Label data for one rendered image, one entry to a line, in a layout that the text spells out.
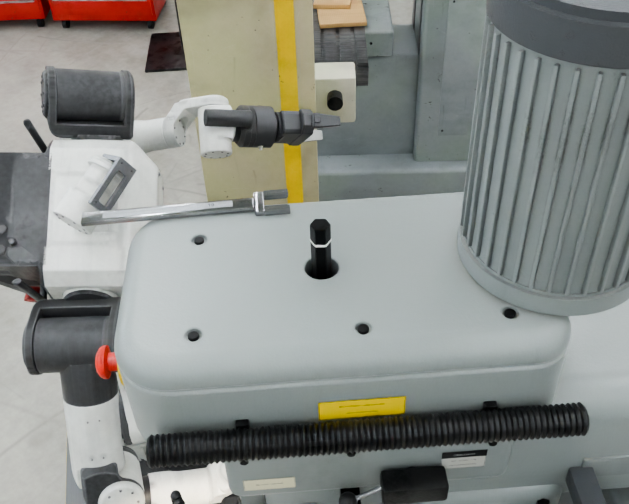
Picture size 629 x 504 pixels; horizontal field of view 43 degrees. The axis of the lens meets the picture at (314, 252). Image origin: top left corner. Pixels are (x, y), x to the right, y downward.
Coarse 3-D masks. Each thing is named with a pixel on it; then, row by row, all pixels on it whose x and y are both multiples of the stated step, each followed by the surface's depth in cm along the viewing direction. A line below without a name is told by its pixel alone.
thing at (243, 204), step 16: (256, 192) 94; (272, 192) 94; (128, 208) 93; (144, 208) 93; (160, 208) 93; (176, 208) 93; (192, 208) 92; (208, 208) 92; (224, 208) 92; (240, 208) 92; (256, 208) 92; (272, 208) 92; (288, 208) 92; (96, 224) 92
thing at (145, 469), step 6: (144, 462) 221; (144, 468) 220; (150, 468) 220; (156, 468) 220; (162, 468) 220; (168, 468) 220; (174, 468) 219; (180, 468) 219; (186, 468) 219; (192, 468) 219; (198, 468) 219; (144, 474) 218; (228, 498) 207; (234, 498) 207
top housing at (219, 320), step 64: (128, 256) 89; (192, 256) 87; (256, 256) 87; (384, 256) 86; (448, 256) 86; (128, 320) 81; (192, 320) 80; (256, 320) 80; (320, 320) 80; (384, 320) 79; (448, 320) 79; (512, 320) 79; (128, 384) 80; (192, 384) 77; (256, 384) 78; (320, 384) 78; (384, 384) 79; (448, 384) 80; (512, 384) 80
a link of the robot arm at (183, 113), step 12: (204, 96) 162; (216, 96) 161; (180, 108) 162; (192, 108) 162; (168, 120) 162; (180, 120) 166; (192, 120) 168; (168, 132) 162; (180, 132) 166; (168, 144) 164; (180, 144) 165
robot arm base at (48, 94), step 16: (48, 80) 132; (128, 80) 138; (48, 96) 132; (128, 96) 137; (48, 112) 134; (128, 112) 138; (64, 128) 136; (80, 128) 136; (96, 128) 138; (112, 128) 139; (128, 128) 140
